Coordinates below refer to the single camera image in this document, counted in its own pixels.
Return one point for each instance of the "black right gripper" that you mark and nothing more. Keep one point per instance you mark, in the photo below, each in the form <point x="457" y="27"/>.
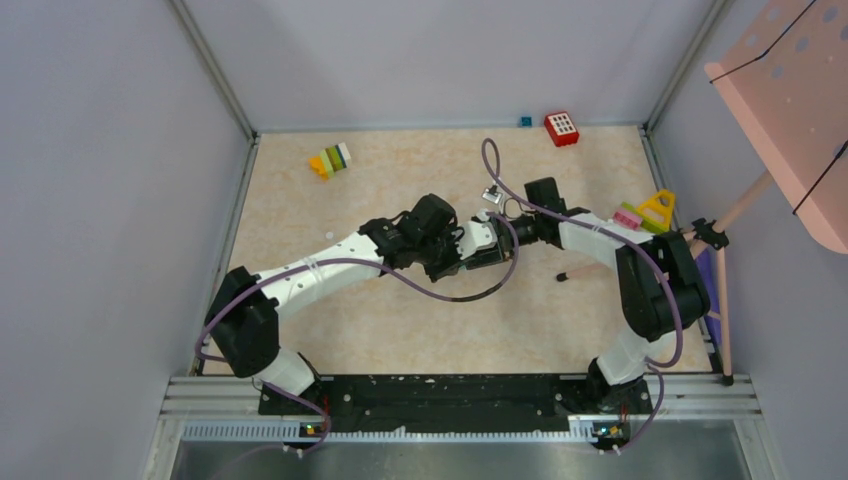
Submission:
<point x="487" y="257"/>

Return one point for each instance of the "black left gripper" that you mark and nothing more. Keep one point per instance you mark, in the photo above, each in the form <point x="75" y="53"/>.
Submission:
<point x="452" y="266"/>

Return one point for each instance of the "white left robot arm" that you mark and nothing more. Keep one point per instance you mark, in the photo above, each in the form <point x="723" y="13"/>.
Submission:
<point x="248" y="308"/>

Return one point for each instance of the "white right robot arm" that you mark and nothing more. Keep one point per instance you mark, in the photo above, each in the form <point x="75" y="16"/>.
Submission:
<point x="660" y="288"/>

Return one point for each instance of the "pink toy brick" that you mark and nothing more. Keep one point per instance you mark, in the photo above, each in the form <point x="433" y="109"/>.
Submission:
<point x="627" y="218"/>

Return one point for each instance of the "striped toy block stack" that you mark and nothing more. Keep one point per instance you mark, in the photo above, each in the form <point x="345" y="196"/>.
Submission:
<point x="330" y="161"/>

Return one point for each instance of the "red grid toy block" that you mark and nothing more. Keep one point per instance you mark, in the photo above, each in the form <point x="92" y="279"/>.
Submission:
<point x="561" y="129"/>

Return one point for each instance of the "yellow triangle toy block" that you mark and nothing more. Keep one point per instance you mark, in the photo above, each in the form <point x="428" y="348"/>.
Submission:
<point x="657" y="212"/>

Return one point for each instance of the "purple rolled mat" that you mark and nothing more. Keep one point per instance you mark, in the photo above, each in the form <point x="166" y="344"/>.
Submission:
<point x="706" y="269"/>

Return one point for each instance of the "pink music stand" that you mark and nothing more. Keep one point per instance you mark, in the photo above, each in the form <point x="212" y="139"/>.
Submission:
<point x="785" y="83"/>

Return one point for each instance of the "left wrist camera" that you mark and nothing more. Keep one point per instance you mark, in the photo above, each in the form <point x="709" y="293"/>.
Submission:
<point x="477" y="234"/>

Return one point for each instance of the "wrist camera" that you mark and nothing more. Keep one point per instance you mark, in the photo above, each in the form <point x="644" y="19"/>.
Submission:
<point x="477" y="234"/>
<point x="492" y="195"/>

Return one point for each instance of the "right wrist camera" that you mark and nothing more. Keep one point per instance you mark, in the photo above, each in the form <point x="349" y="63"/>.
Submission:
<point x="492" y="195"/>

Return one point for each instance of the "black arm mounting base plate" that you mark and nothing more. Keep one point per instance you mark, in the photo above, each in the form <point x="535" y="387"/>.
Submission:
<point x="471" y="403"/>

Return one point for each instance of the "aluminium frame rail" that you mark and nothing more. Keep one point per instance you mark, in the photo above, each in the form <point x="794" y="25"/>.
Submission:
<point x="222" y="408"/>

